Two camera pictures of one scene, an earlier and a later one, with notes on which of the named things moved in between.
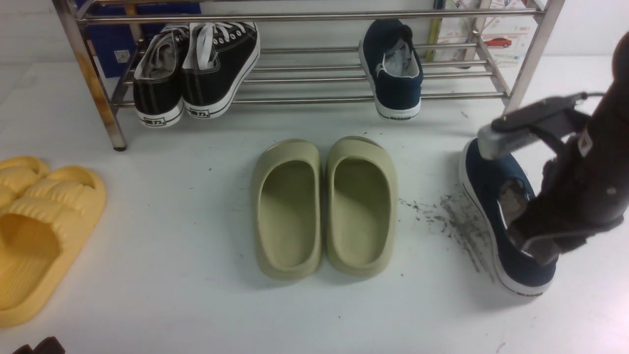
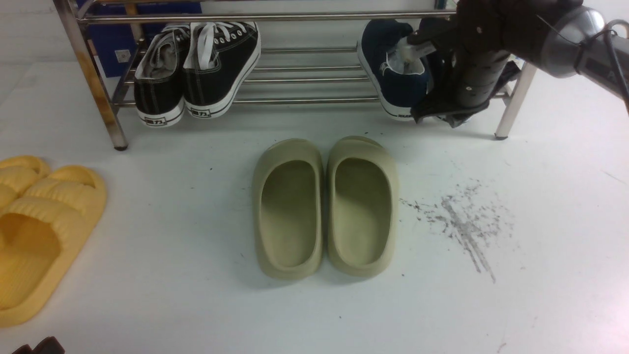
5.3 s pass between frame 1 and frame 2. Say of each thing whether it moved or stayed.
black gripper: moved
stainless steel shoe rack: stayed
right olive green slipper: stayed
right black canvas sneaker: stayed
